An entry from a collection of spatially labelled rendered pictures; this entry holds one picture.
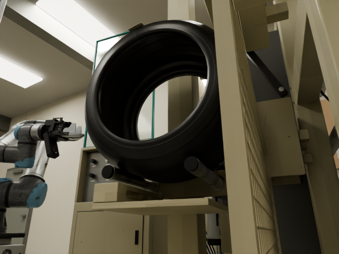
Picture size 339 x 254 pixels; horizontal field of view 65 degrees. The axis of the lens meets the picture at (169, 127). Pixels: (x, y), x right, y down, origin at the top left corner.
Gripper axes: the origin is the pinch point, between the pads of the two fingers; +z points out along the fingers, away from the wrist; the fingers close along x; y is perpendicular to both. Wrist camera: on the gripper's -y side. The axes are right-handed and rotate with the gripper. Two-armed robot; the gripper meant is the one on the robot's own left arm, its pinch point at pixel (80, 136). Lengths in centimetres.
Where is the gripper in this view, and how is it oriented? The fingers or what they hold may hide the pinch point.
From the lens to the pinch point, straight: 111.2
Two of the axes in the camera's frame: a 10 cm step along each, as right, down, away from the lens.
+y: 1.2, -9.4, 3.3
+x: 3.7, 3.5, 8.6
